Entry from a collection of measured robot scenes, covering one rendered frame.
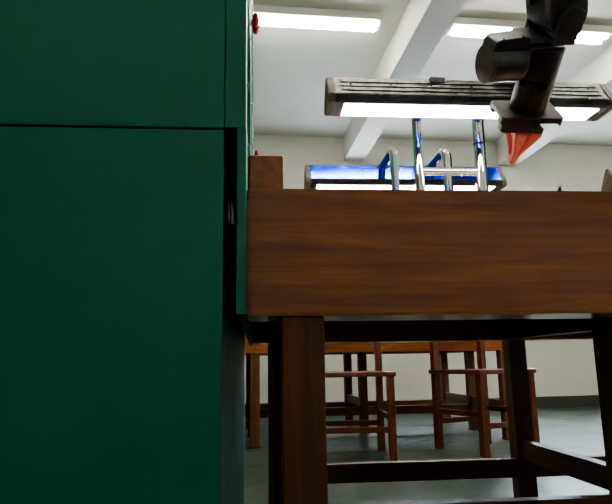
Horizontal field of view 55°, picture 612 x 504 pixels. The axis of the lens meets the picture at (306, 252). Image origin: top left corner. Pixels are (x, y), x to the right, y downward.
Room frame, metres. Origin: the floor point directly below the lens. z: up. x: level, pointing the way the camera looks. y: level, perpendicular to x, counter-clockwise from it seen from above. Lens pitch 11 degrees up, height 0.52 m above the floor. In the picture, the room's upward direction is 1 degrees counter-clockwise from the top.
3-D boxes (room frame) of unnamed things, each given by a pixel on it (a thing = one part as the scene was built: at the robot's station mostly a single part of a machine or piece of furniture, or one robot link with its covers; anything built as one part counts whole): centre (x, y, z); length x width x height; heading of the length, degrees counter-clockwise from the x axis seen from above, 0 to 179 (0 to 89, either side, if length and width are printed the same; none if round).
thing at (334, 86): (1.18, -0.36, 1.08); 0.62 x 0.08 x 0.07; 95
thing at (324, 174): (1.74, -0.31, 1.08); 0.62 x 0.08 x 0.07; 95
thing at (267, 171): (1.08, 0.08, 0.83); 0.30 x 0.06 x 0.07; 5
